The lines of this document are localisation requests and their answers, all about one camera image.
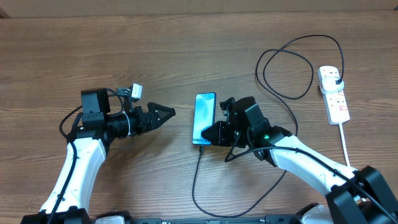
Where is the blue screen Galaxy smartphone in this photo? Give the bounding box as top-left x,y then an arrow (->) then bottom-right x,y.
192,92 -> 216,145

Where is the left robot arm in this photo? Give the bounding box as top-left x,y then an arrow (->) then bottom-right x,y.
22,83 -> 175,223

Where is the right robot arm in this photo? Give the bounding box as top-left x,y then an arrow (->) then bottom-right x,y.
201,96 -> 397,224

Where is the white charger plug adapter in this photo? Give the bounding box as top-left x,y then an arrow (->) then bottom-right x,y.
320,77 -> 345,94

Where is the white power strip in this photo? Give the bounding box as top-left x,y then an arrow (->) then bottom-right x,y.
318,65 -> 350,125

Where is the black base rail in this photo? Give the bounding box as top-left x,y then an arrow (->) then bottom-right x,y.
93,214 -> 302,224

